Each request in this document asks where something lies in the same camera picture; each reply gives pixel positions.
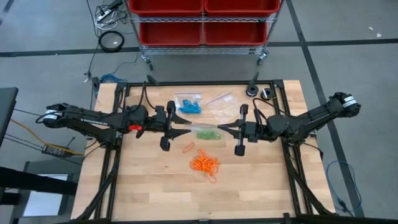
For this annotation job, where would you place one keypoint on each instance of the black beam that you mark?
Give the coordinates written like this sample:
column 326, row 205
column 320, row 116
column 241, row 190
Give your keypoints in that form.
column 31, row 182

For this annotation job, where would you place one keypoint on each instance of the black aluminium table frame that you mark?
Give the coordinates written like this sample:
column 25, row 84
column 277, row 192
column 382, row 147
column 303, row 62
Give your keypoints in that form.
column 202, row 83

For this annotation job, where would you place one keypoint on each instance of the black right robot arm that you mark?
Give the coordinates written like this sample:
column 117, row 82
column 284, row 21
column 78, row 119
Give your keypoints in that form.
column 311, row 119

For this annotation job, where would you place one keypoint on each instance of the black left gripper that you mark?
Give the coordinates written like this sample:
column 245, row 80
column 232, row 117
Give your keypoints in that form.
column 160, row 121

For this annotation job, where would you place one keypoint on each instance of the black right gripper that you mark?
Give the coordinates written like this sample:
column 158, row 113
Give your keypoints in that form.
column 252, row 130

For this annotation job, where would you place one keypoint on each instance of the black power brick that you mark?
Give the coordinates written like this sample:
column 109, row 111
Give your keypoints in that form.
column 57, row 150

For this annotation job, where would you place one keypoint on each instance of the clear plastic zip bag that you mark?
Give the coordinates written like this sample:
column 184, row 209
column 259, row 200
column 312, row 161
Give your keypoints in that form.
column 178, row 96
column 217, row 143
column 224, row 109

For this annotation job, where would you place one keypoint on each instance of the black angled strut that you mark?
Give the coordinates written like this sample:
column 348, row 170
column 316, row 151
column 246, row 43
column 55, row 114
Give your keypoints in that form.
column 255, row 78
column 152, row 79

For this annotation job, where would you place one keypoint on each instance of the black power adapter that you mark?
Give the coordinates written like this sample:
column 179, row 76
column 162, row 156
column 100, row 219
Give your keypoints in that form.
column 115, row 4

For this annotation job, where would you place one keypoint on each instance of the white power strip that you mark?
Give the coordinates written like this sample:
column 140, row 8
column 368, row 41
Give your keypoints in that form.
column 104, row 15

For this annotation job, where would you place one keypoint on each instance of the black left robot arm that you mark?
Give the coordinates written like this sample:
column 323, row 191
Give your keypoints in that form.
column 93, row 119

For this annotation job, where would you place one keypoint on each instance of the orange rubber band bunch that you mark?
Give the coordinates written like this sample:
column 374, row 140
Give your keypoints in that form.
column 203, row 164

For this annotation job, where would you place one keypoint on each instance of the black desk panel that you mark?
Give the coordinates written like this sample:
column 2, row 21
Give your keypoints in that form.
column 6, row 105

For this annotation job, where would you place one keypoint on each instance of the red tape strip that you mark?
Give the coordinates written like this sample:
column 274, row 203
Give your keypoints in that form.
column 135, row 127

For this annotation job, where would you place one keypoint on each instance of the red plastic bin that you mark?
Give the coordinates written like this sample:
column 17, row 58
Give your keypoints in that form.
column 171, row 34
column 234, row 34
column 164, row 6
column 242, row 6

